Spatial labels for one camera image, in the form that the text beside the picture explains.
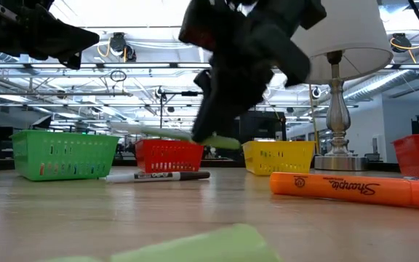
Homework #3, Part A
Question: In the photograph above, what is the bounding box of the orange Sharpie highlighter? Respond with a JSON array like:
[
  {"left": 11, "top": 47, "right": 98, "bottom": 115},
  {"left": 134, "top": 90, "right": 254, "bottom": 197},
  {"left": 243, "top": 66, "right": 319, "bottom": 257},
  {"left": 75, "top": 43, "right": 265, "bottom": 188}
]
[{"left": 269, "top": 171, "right": 419, "bottom": 212}]

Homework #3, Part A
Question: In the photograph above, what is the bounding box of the yellow-green highlighter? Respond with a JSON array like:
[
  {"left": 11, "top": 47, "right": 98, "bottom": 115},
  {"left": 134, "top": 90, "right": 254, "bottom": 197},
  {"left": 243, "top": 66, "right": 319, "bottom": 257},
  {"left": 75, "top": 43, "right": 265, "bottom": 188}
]
[{"left": 44, "top": 223, "right": 283, "bottom": 262}]

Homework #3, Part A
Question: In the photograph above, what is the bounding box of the white shade table lamp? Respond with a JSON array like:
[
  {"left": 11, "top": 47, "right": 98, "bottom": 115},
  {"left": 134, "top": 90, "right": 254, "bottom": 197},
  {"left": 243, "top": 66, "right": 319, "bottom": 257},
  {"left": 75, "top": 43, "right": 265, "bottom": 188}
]
[{"left": 291, "top": 0, "right": 394, "bottom": 172}]

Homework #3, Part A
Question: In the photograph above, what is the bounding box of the yellow plastic basket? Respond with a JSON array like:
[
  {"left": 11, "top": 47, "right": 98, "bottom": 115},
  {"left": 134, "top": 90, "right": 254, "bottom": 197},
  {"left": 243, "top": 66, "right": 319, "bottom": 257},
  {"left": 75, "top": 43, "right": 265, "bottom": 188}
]
[{"left": 242, "top": 140, "right": 316, "bottom": 176}]

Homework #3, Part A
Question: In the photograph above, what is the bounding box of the red plastic basket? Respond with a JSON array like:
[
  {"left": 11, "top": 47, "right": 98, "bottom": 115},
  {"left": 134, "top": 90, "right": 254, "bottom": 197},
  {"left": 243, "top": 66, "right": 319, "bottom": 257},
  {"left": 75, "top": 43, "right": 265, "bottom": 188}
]
[
  {"left": 391, "top": 133, "right": 419, "bottom": 181},
  {"left": 135, "top": 139, "right": 205, "bottom": 174}
]

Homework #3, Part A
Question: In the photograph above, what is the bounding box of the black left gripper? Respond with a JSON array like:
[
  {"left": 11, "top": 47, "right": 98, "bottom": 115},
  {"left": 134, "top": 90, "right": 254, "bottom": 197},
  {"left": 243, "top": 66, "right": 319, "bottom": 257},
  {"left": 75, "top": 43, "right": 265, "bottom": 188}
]
[{"left": 0, "top": 0, "right": 100, "bottom": 70}]

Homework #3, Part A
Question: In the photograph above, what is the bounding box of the green plastic basket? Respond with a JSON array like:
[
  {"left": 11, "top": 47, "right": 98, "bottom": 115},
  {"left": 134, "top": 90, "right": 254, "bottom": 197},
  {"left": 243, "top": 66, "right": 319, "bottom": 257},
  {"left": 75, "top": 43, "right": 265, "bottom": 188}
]
[{"left": 9, "top": 130, "right": 120, "bottom": 182}]

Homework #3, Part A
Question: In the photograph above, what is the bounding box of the black tilted monitor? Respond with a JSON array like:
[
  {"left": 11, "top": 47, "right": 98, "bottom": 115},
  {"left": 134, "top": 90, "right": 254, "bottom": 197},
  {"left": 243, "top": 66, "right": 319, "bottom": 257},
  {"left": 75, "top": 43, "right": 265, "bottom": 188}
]
[{"left": 30, "top": 114, "right": 53, "bottom": 130}]

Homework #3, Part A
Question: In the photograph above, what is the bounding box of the green Expo marker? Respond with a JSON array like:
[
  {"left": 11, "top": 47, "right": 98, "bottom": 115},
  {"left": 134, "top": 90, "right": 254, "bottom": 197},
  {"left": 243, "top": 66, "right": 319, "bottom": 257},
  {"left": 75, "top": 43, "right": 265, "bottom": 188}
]
[{"left": 109, "top": 122, "right": 242, "bottom": 151}]

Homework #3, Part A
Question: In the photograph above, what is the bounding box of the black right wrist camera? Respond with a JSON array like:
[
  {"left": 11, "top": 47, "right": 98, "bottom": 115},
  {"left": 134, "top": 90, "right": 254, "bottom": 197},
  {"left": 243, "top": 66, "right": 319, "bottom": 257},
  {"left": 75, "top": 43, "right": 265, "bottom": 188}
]
[{"left": 178, "top": 0, "right": 216, "bottom": 50}]

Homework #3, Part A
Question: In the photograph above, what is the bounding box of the yellow hanging cord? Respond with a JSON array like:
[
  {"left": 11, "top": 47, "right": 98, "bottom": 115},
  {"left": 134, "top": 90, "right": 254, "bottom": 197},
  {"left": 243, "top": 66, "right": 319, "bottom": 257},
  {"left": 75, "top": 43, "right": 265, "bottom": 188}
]
[{"left": 308, "top": 84, "right": 322, "bottom": 156}]

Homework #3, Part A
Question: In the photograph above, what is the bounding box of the black Expo marker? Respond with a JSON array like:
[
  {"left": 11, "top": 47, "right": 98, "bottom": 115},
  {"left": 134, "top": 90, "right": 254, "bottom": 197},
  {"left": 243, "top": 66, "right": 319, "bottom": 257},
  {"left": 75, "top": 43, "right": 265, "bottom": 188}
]
[{"left": 105, "top": 170, "right": 211, "bottom": 184}]

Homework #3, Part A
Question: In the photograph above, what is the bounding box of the black stand frame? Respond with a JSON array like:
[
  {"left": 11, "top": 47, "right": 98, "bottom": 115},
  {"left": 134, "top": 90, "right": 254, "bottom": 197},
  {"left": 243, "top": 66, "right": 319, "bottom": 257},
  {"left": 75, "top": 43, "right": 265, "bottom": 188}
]
[{"left": 158, "top": 90, "right": 203, "bottom": 141}]

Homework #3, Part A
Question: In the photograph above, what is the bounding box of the black ceiling cable reel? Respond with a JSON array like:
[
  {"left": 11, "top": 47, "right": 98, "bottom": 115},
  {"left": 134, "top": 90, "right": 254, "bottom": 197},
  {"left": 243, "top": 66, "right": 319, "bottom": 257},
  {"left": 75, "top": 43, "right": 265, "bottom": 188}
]
[
  {"left": 108, "top": 31, "right": 137, "bottom": 63},
  {"left": 390, "top": 32, "right": 414, "bottom": 54}
]

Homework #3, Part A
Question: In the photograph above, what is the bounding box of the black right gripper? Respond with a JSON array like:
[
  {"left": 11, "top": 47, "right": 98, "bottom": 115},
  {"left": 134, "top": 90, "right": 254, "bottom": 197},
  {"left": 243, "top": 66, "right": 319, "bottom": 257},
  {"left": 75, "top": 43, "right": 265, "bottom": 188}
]
[{"left": 193, "top": 14, "right": 311, "bottom": 143}]

